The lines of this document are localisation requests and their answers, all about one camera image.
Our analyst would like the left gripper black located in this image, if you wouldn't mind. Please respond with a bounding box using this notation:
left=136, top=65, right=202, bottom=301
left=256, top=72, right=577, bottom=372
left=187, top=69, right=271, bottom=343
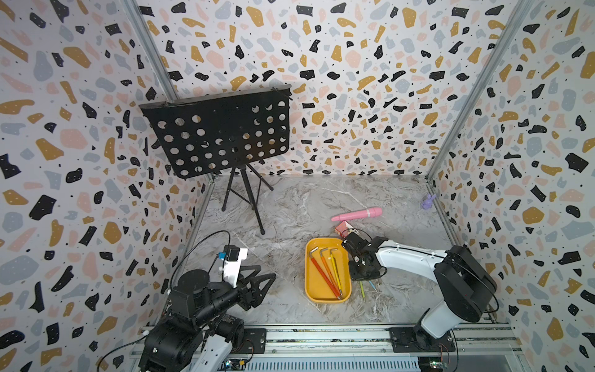
left=193, top=263, right=277, bottom=330

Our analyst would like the green hex key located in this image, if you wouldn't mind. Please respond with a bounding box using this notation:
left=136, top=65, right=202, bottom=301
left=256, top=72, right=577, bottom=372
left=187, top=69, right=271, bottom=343
left=359, top=281, right=366, bottom=302

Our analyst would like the yellow plastic storage box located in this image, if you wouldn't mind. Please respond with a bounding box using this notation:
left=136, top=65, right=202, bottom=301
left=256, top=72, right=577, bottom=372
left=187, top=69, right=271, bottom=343
left=305, top=238, right=352, bottom=304

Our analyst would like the orange hex key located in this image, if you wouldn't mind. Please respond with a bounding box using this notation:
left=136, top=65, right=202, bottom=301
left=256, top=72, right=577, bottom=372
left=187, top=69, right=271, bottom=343
left=319, top=248, right=341, bottom=299

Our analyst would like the red hex key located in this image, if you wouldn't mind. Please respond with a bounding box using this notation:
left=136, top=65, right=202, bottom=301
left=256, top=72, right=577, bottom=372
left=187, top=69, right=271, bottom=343
left=308, top=246, right=340, bottom=299

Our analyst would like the yellow hex key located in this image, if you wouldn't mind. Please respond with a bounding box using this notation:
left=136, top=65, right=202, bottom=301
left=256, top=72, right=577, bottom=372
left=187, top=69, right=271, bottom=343
left=329, top=249, right=343, bottom=297

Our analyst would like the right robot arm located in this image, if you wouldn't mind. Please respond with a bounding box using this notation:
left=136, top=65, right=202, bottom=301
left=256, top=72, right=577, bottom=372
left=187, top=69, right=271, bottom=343
left=342, top=232, right=497, bottom=348

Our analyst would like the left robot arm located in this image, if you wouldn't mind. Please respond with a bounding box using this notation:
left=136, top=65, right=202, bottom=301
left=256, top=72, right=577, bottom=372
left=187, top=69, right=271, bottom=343
left=139, top=265, right=277, bottom=371

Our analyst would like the pink cylindrical tube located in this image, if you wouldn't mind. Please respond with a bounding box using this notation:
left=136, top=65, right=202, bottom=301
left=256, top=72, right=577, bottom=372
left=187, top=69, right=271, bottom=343
left=331, top=207, right=383, bottom=222

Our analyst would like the small purple toy figure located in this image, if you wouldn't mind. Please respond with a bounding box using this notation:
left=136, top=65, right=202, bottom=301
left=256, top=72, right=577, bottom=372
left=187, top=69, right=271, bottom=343
left=421, top=194, right=436, bottom=210

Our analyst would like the black perforated music stand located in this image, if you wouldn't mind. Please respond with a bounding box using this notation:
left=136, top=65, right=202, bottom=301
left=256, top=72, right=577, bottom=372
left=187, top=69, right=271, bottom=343
left=139, top=85, right=291, bottom=212

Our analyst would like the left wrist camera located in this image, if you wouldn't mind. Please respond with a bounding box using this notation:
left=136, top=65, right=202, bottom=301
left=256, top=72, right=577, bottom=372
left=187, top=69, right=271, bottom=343
left=221, top=245, right=248, bottom=288

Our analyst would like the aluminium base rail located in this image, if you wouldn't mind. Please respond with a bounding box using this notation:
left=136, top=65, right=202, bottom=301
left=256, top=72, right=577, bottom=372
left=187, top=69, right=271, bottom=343
left=127, top=322, right=524, bottom=372

